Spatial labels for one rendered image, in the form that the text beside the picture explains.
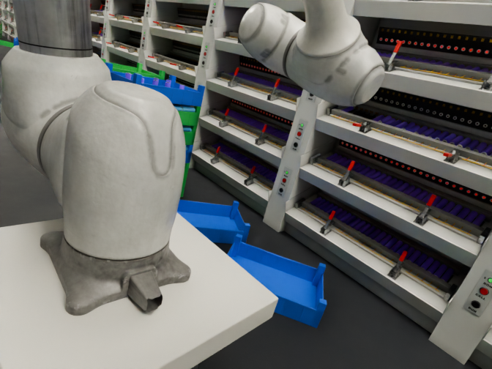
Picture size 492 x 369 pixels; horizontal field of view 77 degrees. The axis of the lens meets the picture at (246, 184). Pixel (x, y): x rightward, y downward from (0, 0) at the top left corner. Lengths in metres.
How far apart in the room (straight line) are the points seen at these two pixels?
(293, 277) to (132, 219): 0.73
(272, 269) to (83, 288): 0.70
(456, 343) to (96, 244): 0.95
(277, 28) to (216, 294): 0.48
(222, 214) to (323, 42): 0.89
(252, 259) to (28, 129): 0.75
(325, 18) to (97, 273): 0.49
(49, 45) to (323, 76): 0.42
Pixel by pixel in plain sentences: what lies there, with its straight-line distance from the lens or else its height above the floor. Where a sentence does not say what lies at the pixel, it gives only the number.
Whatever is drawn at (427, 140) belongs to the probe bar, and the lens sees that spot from 1.06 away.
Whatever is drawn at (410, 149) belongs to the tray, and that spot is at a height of 0.48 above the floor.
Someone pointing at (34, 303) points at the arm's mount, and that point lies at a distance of 0.50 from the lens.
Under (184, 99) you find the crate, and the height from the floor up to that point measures 0.42.
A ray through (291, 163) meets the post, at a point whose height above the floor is 0.29.
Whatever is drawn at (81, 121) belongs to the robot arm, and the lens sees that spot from 0.42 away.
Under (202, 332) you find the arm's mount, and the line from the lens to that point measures 0.46.
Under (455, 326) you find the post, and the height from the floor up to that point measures 0.09.
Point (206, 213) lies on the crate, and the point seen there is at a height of 0.01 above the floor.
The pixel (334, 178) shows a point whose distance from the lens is 1.16.
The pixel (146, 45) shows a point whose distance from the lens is 2.28.
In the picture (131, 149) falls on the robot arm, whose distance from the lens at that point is 0.40.
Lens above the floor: 0.57
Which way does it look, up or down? 19 degrees down
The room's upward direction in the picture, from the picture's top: 15 degrees clockwise
